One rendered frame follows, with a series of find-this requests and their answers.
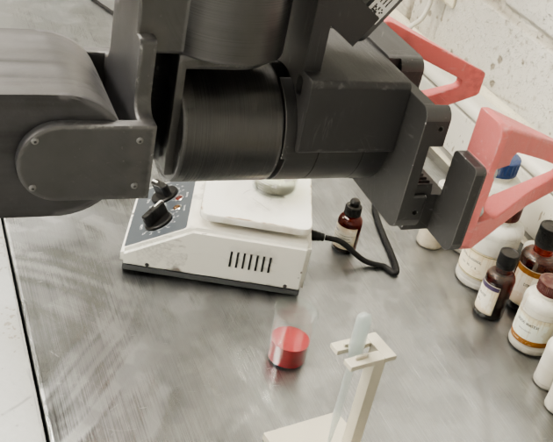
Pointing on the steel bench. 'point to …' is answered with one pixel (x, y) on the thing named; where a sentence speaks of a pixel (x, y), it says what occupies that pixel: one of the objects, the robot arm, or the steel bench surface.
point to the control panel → (137, 232)
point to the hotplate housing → (224, 253)
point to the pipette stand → (371, 366)
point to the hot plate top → (257, 207)
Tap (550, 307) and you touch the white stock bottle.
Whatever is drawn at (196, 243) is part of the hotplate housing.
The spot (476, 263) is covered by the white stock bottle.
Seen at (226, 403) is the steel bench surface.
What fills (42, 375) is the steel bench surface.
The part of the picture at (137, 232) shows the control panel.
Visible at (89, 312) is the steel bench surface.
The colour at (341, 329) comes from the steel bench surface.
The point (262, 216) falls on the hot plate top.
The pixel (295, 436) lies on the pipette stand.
